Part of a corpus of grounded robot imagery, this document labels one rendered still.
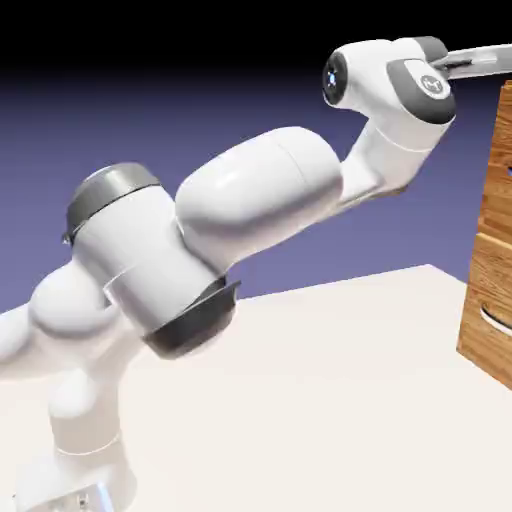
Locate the wooden drawer front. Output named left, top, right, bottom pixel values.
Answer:
left=486, top=79, right=512, bottom=166
left=456, top=233, right=512, bottom=392
left=476, top=160, right=512, bottom=241

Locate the light wooden cabinet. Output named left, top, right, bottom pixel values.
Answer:
left=456, top=79, right=512, bottom=392

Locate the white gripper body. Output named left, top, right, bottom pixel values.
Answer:
left=432, top=42, right=512, bottom=82

